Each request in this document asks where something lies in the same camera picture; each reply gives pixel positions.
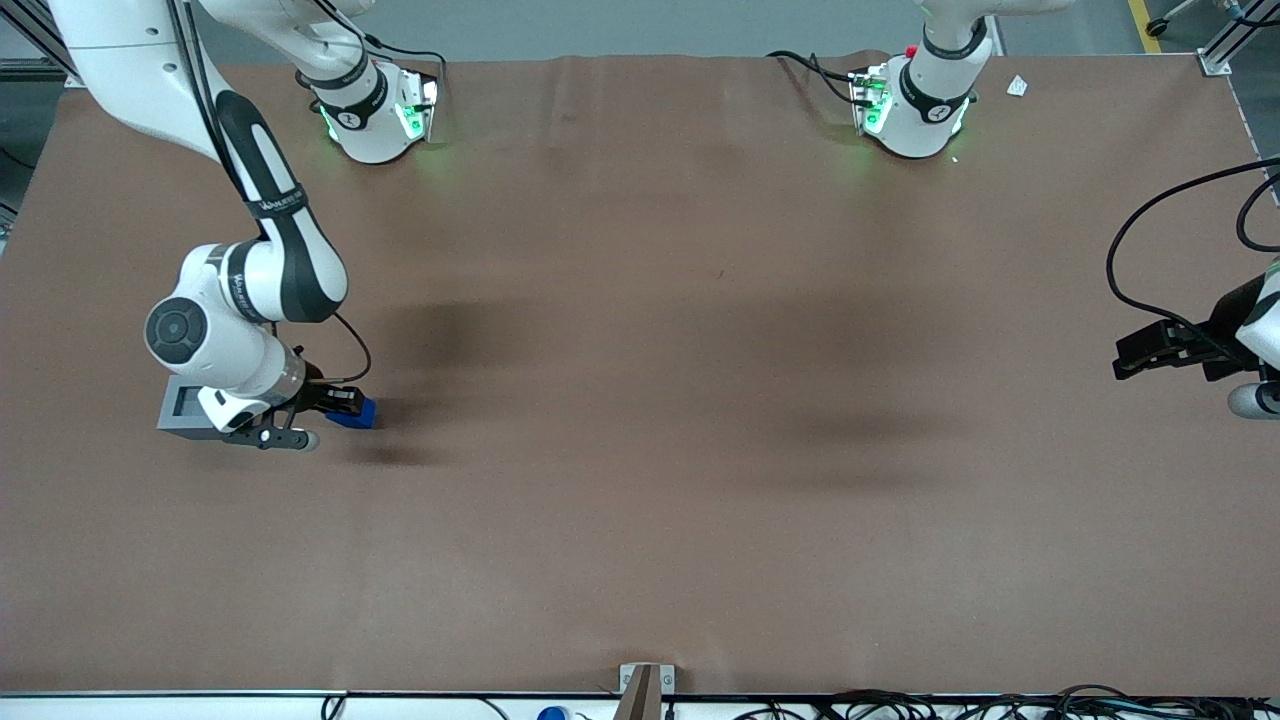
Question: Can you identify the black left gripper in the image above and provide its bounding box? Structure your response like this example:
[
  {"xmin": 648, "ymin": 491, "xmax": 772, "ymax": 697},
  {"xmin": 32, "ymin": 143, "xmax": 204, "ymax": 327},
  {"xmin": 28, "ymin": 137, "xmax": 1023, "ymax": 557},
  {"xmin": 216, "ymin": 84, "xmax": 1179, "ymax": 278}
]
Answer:
[{"xmin": 1112, "ymin": 272, "xmax": 1269, "ymax": 384}]

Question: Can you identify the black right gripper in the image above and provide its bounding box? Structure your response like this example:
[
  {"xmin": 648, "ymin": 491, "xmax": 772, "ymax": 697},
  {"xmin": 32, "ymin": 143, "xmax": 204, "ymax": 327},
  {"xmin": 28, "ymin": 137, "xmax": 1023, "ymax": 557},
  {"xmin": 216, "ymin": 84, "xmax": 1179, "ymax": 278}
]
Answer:
[{"xmin": 287, "ymin": 371, "xmax": 365, "ymax": 418}]

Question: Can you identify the small blue block part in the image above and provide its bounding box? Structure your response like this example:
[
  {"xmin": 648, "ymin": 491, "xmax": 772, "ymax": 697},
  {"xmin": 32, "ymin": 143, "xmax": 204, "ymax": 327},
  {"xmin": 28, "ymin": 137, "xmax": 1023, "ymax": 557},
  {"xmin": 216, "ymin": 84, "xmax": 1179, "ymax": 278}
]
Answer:
[{"xmin": 325, "ymin": 396, "xmax": 379, "ymax": 431}]

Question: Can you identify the gray square base block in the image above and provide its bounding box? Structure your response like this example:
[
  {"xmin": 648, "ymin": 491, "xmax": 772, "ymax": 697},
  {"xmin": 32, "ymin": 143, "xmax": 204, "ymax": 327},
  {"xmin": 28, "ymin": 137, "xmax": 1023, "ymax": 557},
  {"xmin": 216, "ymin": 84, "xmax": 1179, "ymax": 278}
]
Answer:
[{"xmin": 157, "ymin": 375, "xmax": 251, "ymax": 441}]

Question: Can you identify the brown paper table cover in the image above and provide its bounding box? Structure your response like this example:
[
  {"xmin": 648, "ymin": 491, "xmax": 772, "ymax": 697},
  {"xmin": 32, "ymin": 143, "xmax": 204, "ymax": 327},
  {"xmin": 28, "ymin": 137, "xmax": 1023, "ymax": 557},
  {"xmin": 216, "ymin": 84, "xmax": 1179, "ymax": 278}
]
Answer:
[{"xmin": 0, "ymin": 50, "xmax": 1280, "ymax": 698}]

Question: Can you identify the black caster wheel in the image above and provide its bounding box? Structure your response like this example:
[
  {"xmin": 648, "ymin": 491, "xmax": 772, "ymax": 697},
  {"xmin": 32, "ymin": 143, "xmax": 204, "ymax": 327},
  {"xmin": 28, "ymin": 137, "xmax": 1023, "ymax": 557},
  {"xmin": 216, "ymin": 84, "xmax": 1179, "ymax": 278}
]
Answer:
[{"xmin": 1145, "ymin": 0, "xmax": 1201, "ymax": 39}]

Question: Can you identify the brown upright bar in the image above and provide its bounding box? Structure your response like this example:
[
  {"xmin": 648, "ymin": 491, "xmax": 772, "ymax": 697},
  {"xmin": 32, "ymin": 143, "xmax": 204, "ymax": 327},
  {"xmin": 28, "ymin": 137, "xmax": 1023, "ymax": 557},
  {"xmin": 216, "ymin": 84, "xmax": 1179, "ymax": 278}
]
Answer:
[{"xmin": 614, "ymin": 665, "xmax": 663, "ymax": 720}]

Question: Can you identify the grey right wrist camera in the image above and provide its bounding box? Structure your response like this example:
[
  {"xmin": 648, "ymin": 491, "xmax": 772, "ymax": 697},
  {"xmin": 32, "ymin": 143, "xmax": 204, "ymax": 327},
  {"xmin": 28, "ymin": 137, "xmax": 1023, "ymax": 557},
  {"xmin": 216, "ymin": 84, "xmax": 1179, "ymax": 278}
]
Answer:
[{"xmin": 222, "ymin": 424, "xmax": 322, "ymax": 453}]

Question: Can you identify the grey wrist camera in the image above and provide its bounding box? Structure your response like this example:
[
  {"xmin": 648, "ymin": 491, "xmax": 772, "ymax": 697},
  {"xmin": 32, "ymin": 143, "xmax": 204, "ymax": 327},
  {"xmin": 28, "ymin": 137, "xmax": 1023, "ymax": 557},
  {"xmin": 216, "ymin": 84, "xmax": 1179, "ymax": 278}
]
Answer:
[
  {"xmin": 222, "ymin": 424, "xmax": 322, "ymax": 453},
  {"xmin": 1227, "ymin": 379, "xmax": 1280, "ymax": 421}
]

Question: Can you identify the black right arm wrist cable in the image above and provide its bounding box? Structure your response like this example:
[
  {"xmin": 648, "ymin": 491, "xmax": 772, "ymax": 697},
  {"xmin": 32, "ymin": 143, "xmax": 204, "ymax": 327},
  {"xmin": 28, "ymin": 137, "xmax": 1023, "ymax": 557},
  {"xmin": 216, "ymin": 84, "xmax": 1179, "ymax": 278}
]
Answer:
[{"xmin": 165, "ymin": 0, "xmax": 374, "ymax": 386}]

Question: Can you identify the long black looping cable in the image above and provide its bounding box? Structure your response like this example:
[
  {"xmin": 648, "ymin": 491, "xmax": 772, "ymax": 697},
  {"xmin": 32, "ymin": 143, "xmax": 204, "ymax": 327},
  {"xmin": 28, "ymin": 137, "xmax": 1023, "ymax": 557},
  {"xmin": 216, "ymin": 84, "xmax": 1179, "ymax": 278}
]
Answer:
[{"xmin": 1105, "ymin": 157, "xmax": 1280, "ymax": 336}]

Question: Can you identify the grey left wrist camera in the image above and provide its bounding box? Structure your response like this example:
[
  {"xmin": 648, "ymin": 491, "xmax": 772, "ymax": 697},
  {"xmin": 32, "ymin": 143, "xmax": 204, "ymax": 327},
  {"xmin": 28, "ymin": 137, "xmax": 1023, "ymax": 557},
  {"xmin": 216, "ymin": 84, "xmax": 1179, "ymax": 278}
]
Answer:
[{"xmin": 1227, "ymin": 379, "xmax": 1280, "ymax": 421}]

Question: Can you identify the short black looping cable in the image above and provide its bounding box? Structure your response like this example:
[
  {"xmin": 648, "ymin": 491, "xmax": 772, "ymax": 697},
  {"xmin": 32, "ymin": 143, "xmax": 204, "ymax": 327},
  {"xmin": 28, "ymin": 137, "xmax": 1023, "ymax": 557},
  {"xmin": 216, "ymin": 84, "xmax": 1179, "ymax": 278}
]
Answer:
[{"xmin": 1236, "ymin": 172, "xmax": 1280, "ymax": 253}]

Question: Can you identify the aluminium frame post with bracket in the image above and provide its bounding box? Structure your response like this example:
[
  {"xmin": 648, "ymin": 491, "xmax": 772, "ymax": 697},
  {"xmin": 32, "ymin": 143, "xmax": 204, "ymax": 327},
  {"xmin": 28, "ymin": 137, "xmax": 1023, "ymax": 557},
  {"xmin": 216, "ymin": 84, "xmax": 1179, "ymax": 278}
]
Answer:
[{"xmin": 1198, "ymin": 0, "xmax": 1280, "ymax": 78}]

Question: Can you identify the black right base cable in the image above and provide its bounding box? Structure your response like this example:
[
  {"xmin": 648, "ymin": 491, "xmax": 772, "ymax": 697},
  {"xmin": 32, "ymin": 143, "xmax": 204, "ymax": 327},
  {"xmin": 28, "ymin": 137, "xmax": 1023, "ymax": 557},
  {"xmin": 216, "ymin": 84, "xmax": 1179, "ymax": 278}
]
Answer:
[{"xmin": 305, "ymin": 0, "xmax": 448, "ymax": 96}]

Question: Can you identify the black base cable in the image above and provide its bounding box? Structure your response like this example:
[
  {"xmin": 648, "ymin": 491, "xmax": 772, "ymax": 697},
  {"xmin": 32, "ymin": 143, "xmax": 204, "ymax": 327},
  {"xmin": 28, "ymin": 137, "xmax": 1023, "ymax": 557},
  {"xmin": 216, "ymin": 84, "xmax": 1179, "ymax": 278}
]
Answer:
[
  {"xmin": 305, "ymin": 0, "xmax": 448, "ymax": 96},
  {"xmin": 767, "ymin": 49, "xmax": 871, "ymax": 109}
]

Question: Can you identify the tangled black cable bundle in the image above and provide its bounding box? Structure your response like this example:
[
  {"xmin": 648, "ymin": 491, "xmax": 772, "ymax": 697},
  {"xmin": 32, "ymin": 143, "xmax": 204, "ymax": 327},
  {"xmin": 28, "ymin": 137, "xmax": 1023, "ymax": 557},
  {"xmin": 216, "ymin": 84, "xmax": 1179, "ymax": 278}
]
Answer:
[{"xmin": 730, "ymin": 685, "xmax": 1280, "ymax": 720}]

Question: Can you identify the black left base cable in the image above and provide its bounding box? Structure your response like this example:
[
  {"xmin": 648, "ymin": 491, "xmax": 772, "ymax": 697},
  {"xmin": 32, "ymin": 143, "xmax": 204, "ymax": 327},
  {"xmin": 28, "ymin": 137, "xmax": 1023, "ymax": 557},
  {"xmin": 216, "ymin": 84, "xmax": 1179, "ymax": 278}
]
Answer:
[{"xmin": 767, "ymin": 49, "xmax": 871, "ymax": 109}]

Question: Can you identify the slanted aluminium frame post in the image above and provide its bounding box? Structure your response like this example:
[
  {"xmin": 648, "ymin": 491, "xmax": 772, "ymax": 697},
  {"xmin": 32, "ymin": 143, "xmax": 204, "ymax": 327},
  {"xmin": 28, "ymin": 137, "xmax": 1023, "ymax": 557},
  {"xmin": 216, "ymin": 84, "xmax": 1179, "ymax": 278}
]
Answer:
[{"xmin": 0, "ymin": 0, "xmax": 83, "ymax": 88}]

